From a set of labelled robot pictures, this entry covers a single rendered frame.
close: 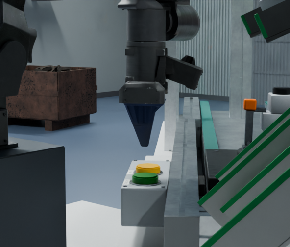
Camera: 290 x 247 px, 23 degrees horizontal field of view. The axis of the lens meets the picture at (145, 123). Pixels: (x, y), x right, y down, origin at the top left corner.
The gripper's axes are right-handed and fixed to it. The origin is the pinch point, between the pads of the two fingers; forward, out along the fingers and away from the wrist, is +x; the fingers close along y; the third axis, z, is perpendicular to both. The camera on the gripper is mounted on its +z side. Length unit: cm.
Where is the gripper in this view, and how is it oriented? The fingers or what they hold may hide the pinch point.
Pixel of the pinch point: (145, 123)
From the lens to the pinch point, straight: 106.6
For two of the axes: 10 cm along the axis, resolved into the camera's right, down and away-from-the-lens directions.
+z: 10.0, 0.2, -0.6
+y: 0.6, -1.3, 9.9
